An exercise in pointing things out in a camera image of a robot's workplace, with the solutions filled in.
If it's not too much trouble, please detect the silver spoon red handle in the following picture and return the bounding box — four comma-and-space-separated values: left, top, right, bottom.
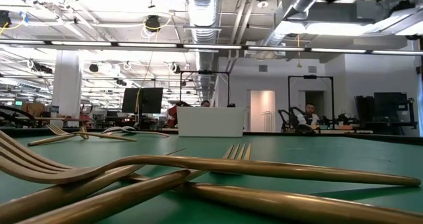
101, 126, 137, 135
102, 126, 171, 138

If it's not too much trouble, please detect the gold knife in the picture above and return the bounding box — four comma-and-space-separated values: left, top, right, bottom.
127, 174, 423, 224
0, 147, 188, 224

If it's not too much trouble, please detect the white plastic bin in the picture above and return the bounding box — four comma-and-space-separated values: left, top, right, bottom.
176, 106, 246, 138

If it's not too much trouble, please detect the white door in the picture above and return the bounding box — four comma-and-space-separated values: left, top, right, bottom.
249, 89, 276, 133

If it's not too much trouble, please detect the long LED light bar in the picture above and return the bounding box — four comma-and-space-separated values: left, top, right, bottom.
0, 38, 423, 57

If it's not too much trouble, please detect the black monitor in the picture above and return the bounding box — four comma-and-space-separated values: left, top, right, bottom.
121, 87, 165, 131

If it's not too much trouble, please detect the green table mat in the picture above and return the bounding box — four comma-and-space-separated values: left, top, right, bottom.
0, 131, 423, 224

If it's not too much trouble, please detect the white column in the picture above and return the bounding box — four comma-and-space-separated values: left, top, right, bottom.
49, 50, 84, 130

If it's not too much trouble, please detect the black equipment rack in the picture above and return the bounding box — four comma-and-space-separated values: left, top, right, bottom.
354, 91, 418, 130

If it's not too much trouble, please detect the cardboard box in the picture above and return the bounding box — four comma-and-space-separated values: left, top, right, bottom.
20, 101, 46, 118

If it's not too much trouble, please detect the black station frame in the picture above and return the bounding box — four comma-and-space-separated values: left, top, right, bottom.
287, 74, 335, 126
178, 70, 231, 108

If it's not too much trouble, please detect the black ceiling camera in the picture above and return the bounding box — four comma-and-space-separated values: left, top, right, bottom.
145, 15, 162, 32
0, 9, 13, 28

